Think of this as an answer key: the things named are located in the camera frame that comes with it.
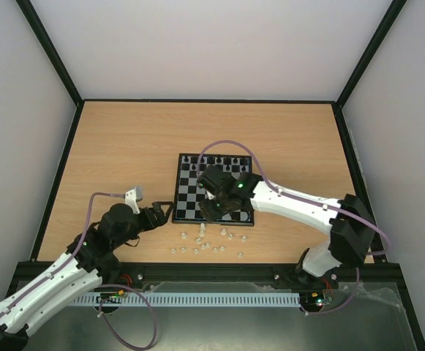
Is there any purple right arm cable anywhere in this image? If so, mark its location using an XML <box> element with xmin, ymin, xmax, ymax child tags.
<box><xmin>198</xmin><ymin>140</ymin><xmax>392</xmax><ymax>317</ymax></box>

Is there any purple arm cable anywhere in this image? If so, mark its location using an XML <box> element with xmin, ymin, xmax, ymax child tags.
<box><xmin>0</xmin><ymin>191</ymin><xmax>159</xmax><ymax>350</ymax></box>
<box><xmin>198</xmin><ymin>140</ymin><xmax>392</xmax><ymax>317</ymax></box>

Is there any white slotted cable duct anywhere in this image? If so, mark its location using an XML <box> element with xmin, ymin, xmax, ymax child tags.
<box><xmin>70</xmin><ymin>292</ymin><xmax>301</xmax><ymax>308</ymax></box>

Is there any black front frame rail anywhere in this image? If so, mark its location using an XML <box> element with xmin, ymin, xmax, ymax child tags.
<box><xmin>6</xmin><ymin>261</ymin><xmax>406</xmax><ymax>297</ymax></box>

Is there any black silver chess board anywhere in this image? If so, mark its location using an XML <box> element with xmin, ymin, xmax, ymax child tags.
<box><xmin>172</xmin><ymin>153</ymin><xmax>252</xmax><ymax>224</ymax></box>

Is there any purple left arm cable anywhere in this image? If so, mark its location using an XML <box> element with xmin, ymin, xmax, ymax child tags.
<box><xmin>0</xmin><ymin>191</ymin><xmax>159</xmax><ymax>350</ymax></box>

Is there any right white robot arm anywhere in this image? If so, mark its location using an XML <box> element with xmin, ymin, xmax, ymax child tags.
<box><xmin>197</xmin><ymin>166</ymin><xmax>375</xmax><ymax>287</ymax></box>

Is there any black left frame rail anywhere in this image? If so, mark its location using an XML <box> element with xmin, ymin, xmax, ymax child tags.
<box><xmin>29</xmin><ymin>100</ymin><xmax>85</xmax><ymax>262</ymax></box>

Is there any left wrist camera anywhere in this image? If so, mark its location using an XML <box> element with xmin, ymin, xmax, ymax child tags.
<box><xmin>124</xmin><ymin>186</ymin><xmax>143</xmax><ymax>214</ymax></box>

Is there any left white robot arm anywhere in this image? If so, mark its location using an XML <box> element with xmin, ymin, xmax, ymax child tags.
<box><xmin>0</xmin><ymin>202</ymin><xmax>173</xmax><ymax>350</ymax></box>

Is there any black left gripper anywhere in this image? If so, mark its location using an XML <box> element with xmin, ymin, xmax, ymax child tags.
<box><xmin>113</xmin><ymin>202</ymin><xmax>175</xmax><ymax>248</ymax></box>

